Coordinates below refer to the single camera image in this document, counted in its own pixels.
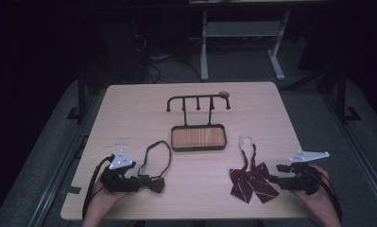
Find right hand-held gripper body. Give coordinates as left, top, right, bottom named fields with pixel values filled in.
left=284, top=150, right=331, bottom=196

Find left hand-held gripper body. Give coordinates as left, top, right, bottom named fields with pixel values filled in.
left=99, top=149, right=137, bottom=194

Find black bow tie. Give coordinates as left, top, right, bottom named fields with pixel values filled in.
left=137, top=140, right=172, bottom=195

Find dark red striped bow tie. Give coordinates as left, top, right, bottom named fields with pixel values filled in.
left=229, top=135, right=280, bottom=204

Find black rack with wooden tray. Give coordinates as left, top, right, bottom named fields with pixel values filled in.
left=165, top=93, right=231, bottom=153

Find person's left hand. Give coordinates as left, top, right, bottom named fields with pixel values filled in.
left=90, top=179, right=129, bottom=212

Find person's right hand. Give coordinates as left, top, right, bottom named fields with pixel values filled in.
left=291, top=165, right=334, bottom=211

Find grey tape strip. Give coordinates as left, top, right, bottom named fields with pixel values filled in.
left=60, top=185, right=82, bottom=195

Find black metal stand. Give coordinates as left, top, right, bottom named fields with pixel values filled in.
left=335, top=65, right=362, bottom=124
left=66, top=70, right=93, bottom=124

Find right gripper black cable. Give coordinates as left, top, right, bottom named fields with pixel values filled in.
left=315, top=166, right=343, bottom=222

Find metal floor rail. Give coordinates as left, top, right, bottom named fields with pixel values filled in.
left=26, top=94, right=99, bottom=227
left=321, top=93, right=377, bottom=207

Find black floor cables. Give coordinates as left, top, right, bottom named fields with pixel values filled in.
left=138, top=53, right=203, bottom=85

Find white metal table frame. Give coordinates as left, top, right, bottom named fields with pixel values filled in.
left=199, top=9, right=292, bottom=82

